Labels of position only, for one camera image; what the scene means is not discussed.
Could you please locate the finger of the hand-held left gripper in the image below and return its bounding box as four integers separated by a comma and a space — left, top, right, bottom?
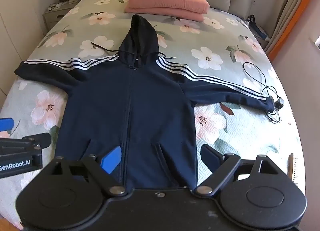
0, 117, 14, 132
22, 132, 52, 148

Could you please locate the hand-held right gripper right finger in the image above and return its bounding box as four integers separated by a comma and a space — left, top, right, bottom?
194, 144, 279, 196

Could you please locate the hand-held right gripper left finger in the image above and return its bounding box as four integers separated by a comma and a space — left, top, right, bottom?
49, 146, 127, 196

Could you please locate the navy striped zip hoodie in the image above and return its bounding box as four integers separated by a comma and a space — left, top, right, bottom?
14, 14, 275, 189

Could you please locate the bed with floral bedspread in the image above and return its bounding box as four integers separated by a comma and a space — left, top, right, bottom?
0, 0, 307, 224

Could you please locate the black charger plug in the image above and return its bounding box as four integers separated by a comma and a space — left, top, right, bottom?
273, 98, 286, 110

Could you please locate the beige nightstand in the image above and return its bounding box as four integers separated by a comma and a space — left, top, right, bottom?
42, 2, 76, 31

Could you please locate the blue and black object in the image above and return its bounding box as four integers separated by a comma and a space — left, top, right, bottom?
246, 15, 271, 41

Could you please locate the grey curtain with orange edge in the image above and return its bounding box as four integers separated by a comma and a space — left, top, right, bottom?
264, 0, 320, 62

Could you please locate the black cable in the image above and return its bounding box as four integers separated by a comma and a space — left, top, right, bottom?
242, 62, 282, 123

